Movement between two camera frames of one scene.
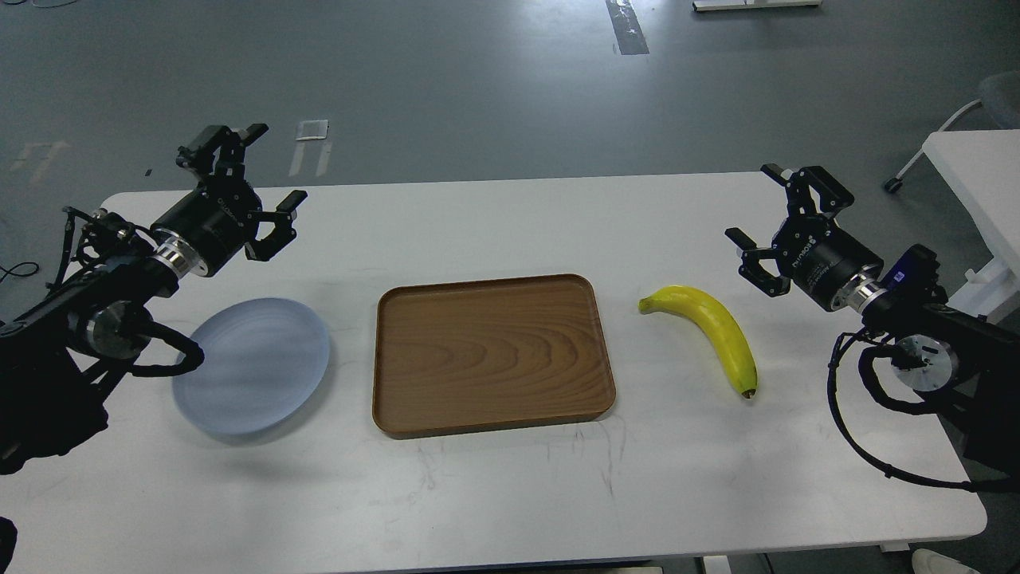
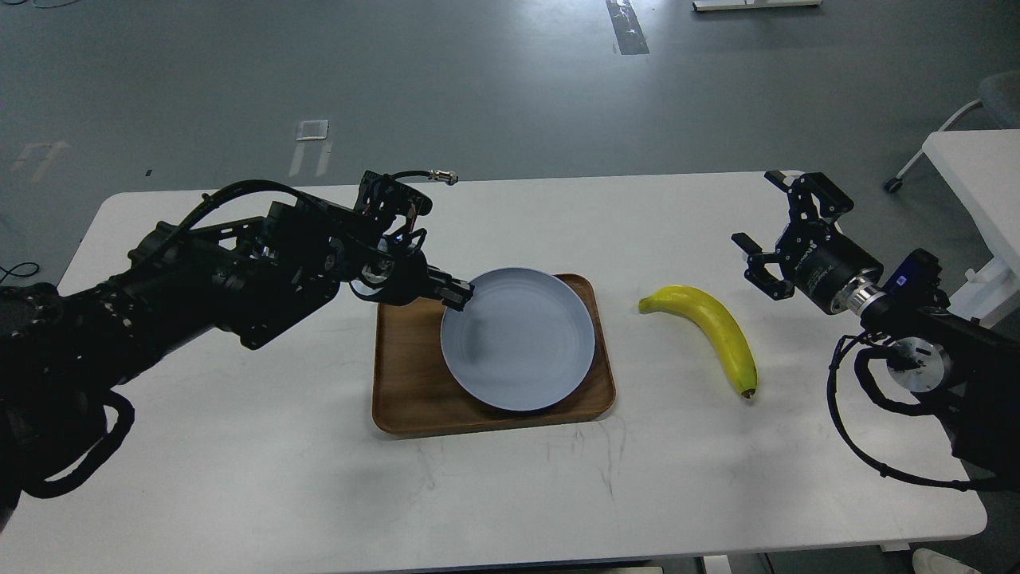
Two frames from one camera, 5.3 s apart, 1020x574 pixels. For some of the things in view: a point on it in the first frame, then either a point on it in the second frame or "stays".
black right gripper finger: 752,271 stays
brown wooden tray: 461,355 stays
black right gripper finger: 829,196 stays
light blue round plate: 264,361 → 523,342
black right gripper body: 820,258 stays
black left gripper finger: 264,249 → 452,292
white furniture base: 704,5 stays
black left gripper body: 207,227 → 403,279
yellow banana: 716,321 stays
